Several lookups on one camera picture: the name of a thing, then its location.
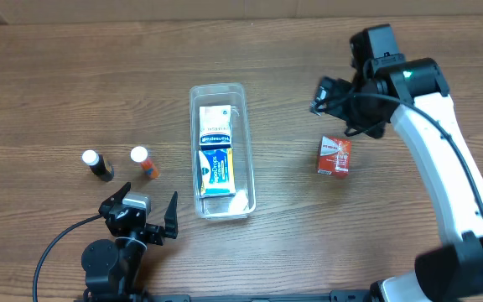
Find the black bottle white cap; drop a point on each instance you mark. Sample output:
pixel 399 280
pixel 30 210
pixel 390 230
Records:
pixel 99 166

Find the orange bottle white cap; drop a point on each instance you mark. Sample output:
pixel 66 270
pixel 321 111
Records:
pixel 141 156

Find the red medicine box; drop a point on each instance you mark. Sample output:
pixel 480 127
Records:
pixel 334 157

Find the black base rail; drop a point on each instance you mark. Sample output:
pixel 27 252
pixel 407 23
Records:
pixel 245 298

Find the blue yellow Vicks VapoDrops box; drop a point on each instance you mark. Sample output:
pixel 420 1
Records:
pixel 216 172

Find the clear plastic container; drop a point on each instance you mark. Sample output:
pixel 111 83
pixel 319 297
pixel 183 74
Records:
pixel 243 202

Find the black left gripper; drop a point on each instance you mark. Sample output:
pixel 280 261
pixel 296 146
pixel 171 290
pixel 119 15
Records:
pixel 139 229

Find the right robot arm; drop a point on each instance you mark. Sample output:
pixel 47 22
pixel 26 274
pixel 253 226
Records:
pixel 414 97

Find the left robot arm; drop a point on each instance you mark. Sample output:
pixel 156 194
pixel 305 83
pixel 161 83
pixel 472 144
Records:
pixel 112 267

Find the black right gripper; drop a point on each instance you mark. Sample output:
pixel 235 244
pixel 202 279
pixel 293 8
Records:
pixel 351 111

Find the white blue Hansaplast box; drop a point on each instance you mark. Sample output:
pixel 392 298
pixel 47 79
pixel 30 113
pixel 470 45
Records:
pixel 215 127

